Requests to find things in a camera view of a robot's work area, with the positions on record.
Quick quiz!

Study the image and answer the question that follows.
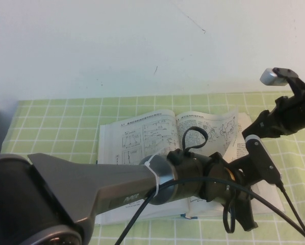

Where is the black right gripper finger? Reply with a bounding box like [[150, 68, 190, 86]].
[[241, 111, 269, 135], [244, 122, 271, 140]]

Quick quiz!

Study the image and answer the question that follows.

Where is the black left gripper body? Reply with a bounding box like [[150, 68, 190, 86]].
[[200, 152, 253, 205]]

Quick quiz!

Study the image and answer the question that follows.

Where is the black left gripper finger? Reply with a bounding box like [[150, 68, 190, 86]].
[[241, 190, 260, 232], [233, 201, 248, 230]]

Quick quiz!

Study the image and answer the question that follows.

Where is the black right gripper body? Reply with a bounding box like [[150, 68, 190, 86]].
[[263, 96, 300, 138]]

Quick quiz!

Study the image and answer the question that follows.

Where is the book with diagrams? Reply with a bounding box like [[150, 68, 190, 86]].
[[95, 103, 286, 225]]

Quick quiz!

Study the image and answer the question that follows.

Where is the white zip tie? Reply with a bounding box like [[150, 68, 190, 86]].
[[143, 155, 161, 198]]

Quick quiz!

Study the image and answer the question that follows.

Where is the green checked tablecloth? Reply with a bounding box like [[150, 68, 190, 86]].
[[0, 89, 305, 245]]

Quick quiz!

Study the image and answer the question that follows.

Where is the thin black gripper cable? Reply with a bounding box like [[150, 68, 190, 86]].
[[222, 195, 237, 234]]

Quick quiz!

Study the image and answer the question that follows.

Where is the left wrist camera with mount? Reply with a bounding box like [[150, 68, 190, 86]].
[[245, 134, 283, 185]]

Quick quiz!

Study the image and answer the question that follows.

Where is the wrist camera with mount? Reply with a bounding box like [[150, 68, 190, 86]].
[[245, 134, 283, 185], [259, 67, 305, 97]]

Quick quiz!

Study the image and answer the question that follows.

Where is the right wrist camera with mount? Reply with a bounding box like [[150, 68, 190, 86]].
[[259, 67, 305, 97]]

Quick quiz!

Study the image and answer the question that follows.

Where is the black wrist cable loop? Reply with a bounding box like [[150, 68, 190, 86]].
[[182, 127, 209, 155]]

